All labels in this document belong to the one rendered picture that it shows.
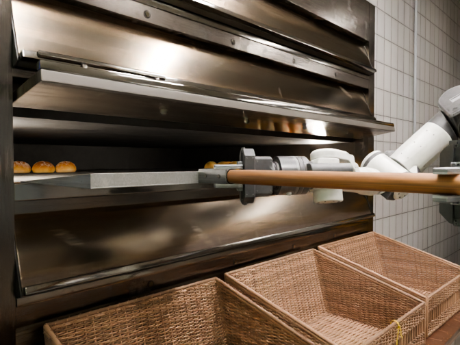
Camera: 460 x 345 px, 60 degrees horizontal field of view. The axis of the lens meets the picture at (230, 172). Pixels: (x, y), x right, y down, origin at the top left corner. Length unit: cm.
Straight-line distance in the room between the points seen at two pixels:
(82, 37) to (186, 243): 66
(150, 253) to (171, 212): 15
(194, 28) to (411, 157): 76
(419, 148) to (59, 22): 98
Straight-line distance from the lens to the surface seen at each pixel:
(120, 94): 99
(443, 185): 63
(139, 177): 82
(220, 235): 137
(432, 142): 119
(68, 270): 108
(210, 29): 141
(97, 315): 112
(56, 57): 97
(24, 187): 103
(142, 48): 122
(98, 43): 114
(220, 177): 86
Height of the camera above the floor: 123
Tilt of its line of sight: 1 degrees down
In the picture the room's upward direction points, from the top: straight up
